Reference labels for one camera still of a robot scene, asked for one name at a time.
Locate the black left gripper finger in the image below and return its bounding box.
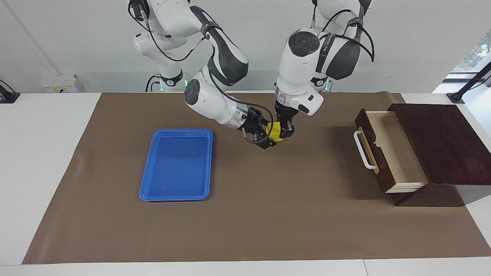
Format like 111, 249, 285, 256
280, 120, 295, 139

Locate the yellow cube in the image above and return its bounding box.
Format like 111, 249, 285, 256
266, 122, 284, 142

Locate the wooden drawer with dark face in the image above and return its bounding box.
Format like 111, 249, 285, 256
353, 108, 429, 194

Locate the dark wooden drawer cabinet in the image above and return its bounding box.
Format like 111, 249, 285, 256
387, 103, 491, 207

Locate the brown table mat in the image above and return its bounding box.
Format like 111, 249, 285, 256
22, 91, 491, 265

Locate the blue plastic tray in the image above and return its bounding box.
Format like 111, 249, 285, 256
139, 128, 213, 202

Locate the window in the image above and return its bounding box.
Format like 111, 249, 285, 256
453, 30, 491, 73

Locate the black table clamp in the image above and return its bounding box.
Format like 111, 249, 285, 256
0, 80, 20, 104

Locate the black right arm base cable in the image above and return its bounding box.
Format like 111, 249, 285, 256
145, 74, 161, 92

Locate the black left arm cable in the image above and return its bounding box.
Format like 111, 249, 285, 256
311, 0, 375, 62

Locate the white wall box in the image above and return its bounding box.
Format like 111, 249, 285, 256
41, 75, 79, 93

